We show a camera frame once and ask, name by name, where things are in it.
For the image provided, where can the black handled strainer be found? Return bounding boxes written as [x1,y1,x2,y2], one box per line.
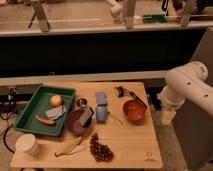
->
[114,86,146,106]

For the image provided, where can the purple bowl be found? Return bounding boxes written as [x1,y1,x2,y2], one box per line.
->
[65,109,94,136]

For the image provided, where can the green box in background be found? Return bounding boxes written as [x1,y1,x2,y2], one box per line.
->
[143,14,167,24]

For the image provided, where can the metal fork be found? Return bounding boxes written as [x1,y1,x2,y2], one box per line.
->
[108,111,123,125]

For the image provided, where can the red sausage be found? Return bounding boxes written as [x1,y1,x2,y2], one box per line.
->
[35,114,56,125]

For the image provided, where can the green plastic tray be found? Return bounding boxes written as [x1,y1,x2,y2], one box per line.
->
[14,85,76,137]

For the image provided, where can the small metal cup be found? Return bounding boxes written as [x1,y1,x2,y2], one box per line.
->
[76,98,87,108]

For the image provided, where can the grey cloth piece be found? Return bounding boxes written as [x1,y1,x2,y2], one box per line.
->
[45,105,66,120]

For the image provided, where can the wooden folding table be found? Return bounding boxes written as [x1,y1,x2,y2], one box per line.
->
[11,82,163,169]

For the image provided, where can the orange wooden bowl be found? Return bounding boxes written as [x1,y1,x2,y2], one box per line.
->
[123,100,146,122]

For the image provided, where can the yellow banana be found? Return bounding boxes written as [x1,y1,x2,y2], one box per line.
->
[55,137,85,157]

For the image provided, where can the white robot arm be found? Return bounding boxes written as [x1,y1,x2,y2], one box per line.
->
[159,61,213,125]

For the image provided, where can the red yellow apple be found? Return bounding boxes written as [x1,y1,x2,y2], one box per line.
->
[50,95,62,107]

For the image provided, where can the black cables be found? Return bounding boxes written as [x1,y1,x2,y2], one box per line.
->
[0,87,21,154]

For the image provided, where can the bunch of dark grapes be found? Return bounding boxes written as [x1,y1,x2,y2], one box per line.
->
[90,133,114,162]

